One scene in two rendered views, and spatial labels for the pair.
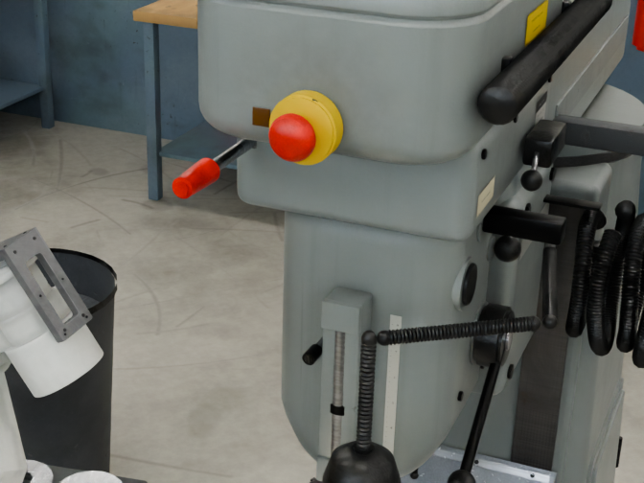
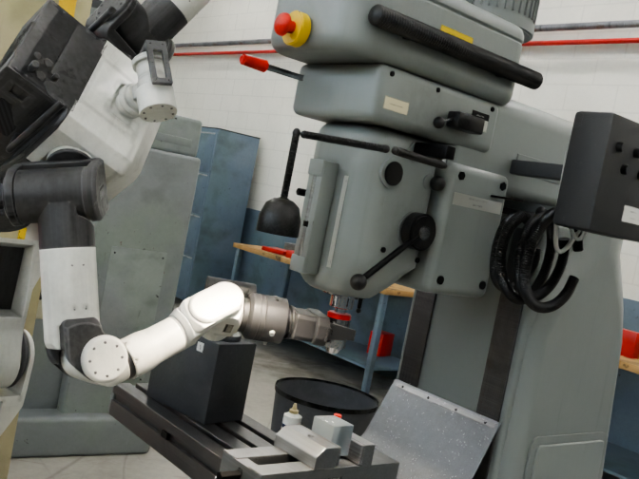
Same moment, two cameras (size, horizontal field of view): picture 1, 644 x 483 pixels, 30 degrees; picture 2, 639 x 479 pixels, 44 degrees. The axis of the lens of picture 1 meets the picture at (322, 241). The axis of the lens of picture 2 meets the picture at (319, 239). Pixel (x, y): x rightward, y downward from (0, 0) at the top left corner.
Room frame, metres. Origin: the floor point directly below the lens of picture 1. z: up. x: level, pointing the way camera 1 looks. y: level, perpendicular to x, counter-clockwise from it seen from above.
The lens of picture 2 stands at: (-0.22, -0.75, 1.48)
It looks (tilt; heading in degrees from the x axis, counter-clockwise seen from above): 3 degrees down; 29
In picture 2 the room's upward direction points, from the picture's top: 11 degrees clockwise
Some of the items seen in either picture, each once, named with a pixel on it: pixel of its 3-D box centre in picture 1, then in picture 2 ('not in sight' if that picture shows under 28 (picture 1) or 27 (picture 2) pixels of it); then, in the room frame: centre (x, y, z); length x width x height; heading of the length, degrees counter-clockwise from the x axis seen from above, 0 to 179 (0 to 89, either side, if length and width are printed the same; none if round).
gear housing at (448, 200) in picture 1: (404, 127); (396, 108); (1.21, -0.08, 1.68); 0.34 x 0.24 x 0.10; 159
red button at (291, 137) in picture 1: (294, 135); (285, 25); (0.93, 0.02, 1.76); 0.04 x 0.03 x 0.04; 69
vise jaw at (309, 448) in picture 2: not in sight; (307, 446); (1.10, -0.09, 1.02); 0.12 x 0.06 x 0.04; 69
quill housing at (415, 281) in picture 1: (382, 320); (361, 212); (1.17, -0.07, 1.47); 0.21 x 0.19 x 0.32; 69
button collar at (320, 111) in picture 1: (306, 127); (296, 28); (0.95, 0.02, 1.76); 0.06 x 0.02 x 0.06; 69
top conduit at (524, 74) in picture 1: (551, 43); (462, 50); (1.14, -0.22, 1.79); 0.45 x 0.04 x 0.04; 159
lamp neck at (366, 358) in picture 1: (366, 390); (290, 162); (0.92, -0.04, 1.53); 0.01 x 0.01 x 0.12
